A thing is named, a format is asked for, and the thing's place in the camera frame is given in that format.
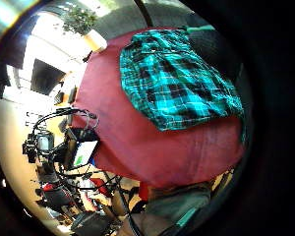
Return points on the teal plaid shirt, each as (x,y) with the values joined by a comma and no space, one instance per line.
(173,82)

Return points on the black case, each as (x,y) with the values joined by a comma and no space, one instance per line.
(90,224)

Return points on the black wall screen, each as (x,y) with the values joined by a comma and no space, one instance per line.
(44,77)

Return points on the black camera on tripod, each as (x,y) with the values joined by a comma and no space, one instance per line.
(42,144)

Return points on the green plant in white pot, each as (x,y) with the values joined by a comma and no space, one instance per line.
(88,28)

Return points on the red tablecloth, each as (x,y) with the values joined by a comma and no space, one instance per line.
(160,154)

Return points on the black pole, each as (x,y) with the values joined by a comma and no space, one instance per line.
(143,13)

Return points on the small monitor with white screen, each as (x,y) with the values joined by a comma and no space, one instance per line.
(84,152)

